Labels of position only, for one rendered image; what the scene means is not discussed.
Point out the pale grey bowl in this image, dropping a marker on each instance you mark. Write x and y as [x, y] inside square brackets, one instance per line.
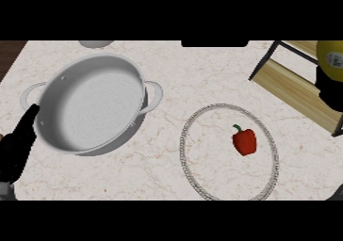
[97, 43]

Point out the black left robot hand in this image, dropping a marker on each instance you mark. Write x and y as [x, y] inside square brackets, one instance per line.
[15, 150]

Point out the wooden tiered shelf, black frame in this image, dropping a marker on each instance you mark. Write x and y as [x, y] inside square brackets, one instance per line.
[295, 88]

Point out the black appliance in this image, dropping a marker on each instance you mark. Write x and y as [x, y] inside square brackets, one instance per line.
[215, 43]

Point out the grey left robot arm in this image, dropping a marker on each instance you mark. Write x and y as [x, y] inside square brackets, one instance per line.
[4, 192]

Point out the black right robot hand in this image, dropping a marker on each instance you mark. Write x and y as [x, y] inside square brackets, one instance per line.
[336, 94]

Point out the yellow lemon with sticker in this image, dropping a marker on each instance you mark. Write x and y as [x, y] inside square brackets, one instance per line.
[335, 59]

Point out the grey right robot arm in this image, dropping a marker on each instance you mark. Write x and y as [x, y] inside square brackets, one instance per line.
[342, 193]

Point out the round placemat with beaded rim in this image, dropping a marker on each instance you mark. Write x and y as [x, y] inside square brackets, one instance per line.
[212, 157]

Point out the red bell pepper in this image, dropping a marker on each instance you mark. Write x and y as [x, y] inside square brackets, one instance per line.
[245, 141]

